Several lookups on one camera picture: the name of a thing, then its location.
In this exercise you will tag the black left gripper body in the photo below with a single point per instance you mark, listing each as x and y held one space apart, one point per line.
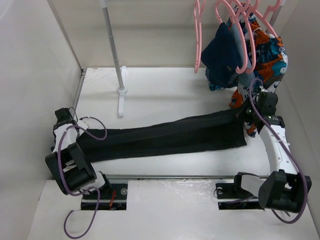
78 134

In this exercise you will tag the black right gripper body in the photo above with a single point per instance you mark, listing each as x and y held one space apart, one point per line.
247 112

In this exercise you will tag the black trousers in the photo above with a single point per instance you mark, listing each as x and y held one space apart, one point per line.
210 132

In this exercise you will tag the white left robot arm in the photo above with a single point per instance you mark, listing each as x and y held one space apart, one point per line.
67 163

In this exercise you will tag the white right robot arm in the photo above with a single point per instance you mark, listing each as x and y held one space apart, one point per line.
285 189

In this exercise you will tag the pink hanger with patterned garment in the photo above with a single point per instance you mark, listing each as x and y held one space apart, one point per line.
253 8

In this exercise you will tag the pink hanger with navy garment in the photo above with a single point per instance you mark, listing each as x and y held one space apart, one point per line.
235 9

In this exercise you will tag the empty pink hanger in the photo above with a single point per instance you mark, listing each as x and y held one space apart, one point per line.
197 13

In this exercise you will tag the grey blue hanging garment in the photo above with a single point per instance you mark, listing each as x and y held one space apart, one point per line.
243 78

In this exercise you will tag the patterned orange teal garment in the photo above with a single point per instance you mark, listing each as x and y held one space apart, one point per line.
271 60

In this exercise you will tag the white rack left foot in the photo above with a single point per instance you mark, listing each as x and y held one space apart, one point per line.
122 100

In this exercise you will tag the navy blue hanging garment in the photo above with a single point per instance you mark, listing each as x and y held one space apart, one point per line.
221 58

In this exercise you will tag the silver rack right pole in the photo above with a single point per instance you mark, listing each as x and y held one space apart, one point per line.
275 10

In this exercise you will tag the silver rack pole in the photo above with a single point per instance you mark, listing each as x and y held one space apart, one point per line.
275 10
104 7

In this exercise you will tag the silver rack left pole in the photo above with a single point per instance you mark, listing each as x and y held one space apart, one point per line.
104 7

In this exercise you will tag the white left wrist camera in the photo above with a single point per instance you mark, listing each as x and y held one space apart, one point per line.
86 123

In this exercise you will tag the metal rail strip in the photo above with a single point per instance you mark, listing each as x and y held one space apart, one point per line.
166 177

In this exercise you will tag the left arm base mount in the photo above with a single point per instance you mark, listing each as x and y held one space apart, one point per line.
114 200

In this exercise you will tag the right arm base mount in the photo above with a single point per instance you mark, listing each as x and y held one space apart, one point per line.
230 198

